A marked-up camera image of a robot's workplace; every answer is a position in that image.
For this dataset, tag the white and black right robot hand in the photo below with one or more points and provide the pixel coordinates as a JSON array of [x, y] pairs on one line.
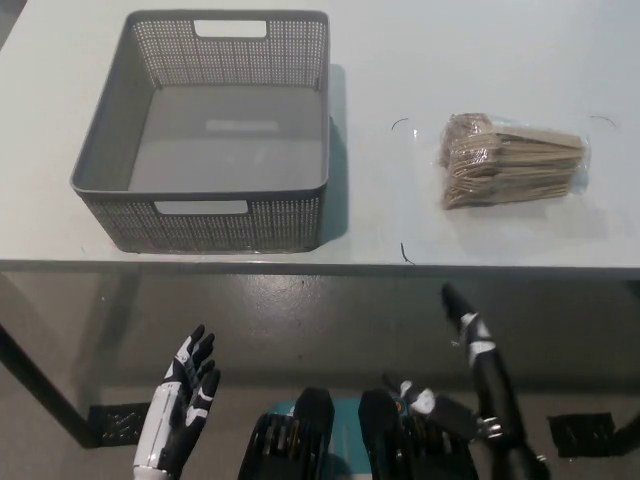
[[492, 380]]

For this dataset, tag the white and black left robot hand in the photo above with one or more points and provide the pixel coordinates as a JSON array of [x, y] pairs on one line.
[[175, 400]]

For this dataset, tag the clear bag of wooden cutlery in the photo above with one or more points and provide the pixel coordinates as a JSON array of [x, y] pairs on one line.
[[510, 160]]

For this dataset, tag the black table foot plate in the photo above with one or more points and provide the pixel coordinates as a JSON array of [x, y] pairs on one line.
[[582, 432], [120, 425]]

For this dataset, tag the black table leg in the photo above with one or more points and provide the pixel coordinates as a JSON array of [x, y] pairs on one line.
[[629, 426], [47, 387]]

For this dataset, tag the grey perforated plastic basket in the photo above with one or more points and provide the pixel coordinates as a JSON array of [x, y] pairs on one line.
[[200, 220]]

